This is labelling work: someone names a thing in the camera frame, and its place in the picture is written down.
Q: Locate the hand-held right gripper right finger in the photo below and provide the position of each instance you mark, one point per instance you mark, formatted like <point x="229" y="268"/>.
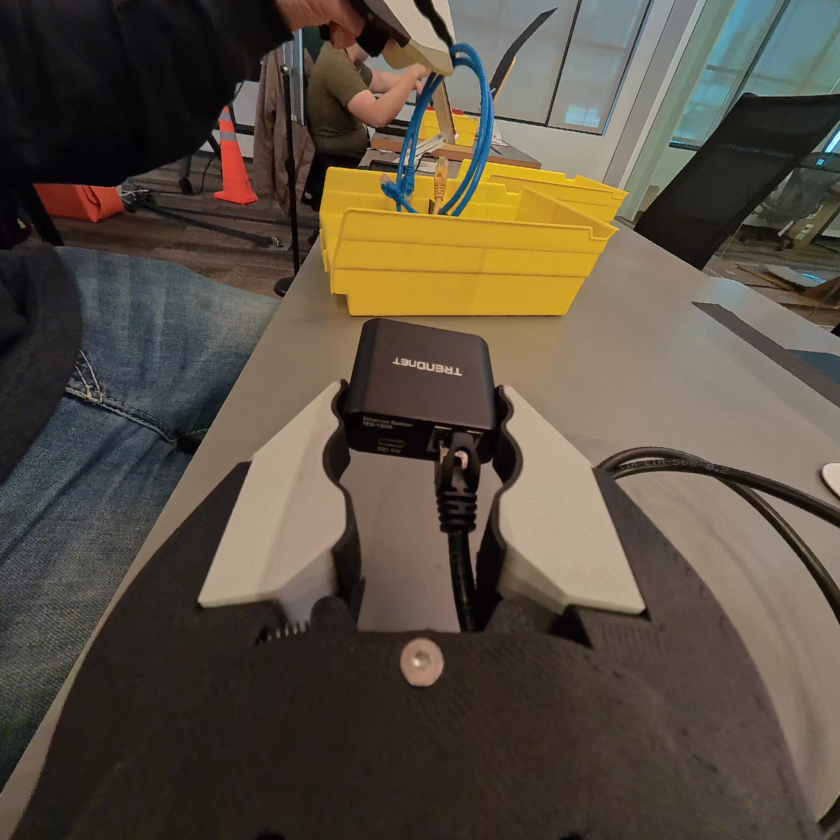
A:
<point x="558" y="525"/>

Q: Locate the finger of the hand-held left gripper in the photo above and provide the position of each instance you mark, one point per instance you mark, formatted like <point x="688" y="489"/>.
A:
<point x="400" y="13"/>
<point x="417" y="56"/>

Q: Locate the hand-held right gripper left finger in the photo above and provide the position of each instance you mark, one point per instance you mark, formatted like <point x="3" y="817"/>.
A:
<point x="282" y="518"/>

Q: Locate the black ethernet splitter box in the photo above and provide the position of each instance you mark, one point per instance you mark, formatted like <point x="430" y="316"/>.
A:
<point x="420" y="380"/>

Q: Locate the yellow plastic bin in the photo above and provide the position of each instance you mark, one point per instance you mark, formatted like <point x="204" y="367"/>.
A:
<point x="459" y="275"/>
<point x="354" y="190"/>

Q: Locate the person's left forearm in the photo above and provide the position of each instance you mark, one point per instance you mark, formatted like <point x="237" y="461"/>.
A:
<point x="131" y="85"/>

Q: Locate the person's left hand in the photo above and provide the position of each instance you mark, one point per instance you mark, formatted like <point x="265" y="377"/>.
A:
<point x="315" y="12"/>

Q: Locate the small yellow desk bin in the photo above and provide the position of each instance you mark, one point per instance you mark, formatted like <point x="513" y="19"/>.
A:
<point x="464" y="131"/>

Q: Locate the wooden office desk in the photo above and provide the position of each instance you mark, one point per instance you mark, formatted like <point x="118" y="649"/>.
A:
<point x="512" y="156"/>

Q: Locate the brown hanging coat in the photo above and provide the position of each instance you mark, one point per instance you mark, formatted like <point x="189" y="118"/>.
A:
<point x="269" y="131"/>

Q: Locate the person's blue jeans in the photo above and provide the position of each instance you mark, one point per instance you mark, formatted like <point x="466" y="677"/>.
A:
<point x="98" y="525"/>

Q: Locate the orange traffic cone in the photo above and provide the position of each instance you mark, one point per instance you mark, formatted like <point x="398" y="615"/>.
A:
<point x="235" y="170"/>

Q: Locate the black pole stand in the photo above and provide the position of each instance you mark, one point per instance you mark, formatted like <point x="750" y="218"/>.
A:
<point x="287" y="287"/>

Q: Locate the instruction board on white stand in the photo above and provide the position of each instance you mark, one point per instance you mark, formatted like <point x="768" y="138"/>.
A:
<point x="832" y="479"/>

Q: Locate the person's black jacket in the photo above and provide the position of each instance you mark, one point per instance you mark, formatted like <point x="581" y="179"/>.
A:
<point x="33" y="341"/>

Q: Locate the black office chair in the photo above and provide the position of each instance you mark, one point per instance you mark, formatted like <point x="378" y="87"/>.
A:
<point x="735" y="177"/>

